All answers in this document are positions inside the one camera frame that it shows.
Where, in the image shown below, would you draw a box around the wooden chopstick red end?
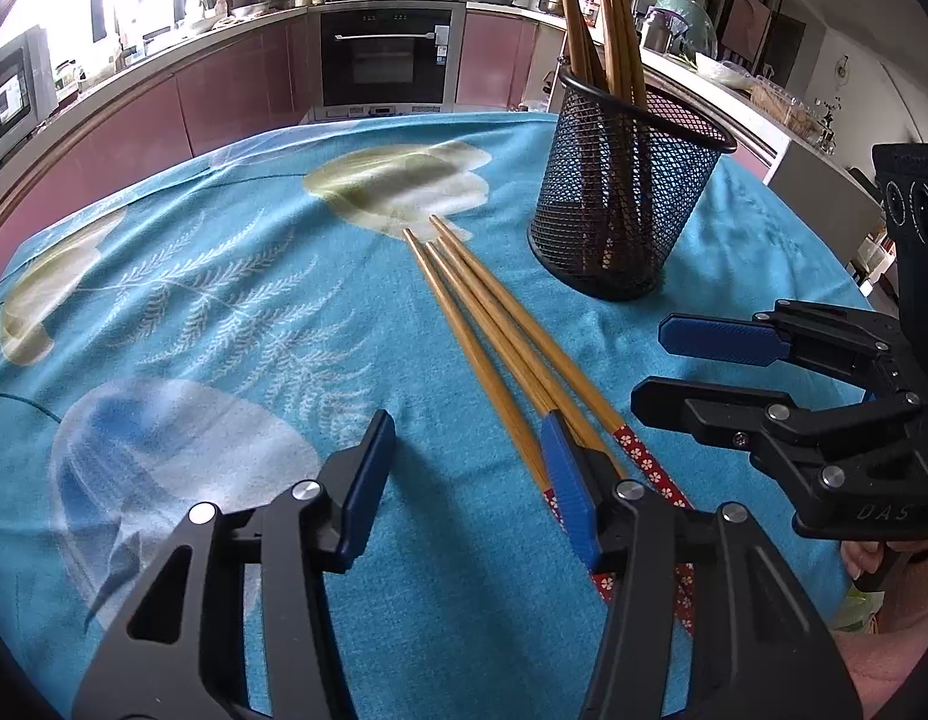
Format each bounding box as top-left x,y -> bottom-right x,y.
548,0 -> 609,91
428,213 -> 698,636
614,0 -> 635,104
617,0 -> 647,109
600,0 -> 623,98
425,236 -> 626,476
400,226 -> 615,605

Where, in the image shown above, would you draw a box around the pink kitchen cabinets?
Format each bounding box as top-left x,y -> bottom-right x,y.
0,7 -> 773,280

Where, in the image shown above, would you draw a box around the right hand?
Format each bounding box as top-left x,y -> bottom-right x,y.
839,541 -> 928,631

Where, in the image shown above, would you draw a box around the black mesh utensil cup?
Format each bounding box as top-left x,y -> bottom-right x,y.
527,70 -> 737,302

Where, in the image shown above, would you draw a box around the blue floral tablecloth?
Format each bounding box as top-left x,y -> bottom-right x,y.
0,112 -> 862,718

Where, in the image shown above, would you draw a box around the built-in black oven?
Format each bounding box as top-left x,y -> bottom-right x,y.
317,0 -> 465,110

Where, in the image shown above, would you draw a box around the white microwave oven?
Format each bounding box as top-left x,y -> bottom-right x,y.
0,26 -> 57,163

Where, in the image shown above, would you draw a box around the black camera box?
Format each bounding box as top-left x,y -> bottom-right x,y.
872,143 -> 928,340

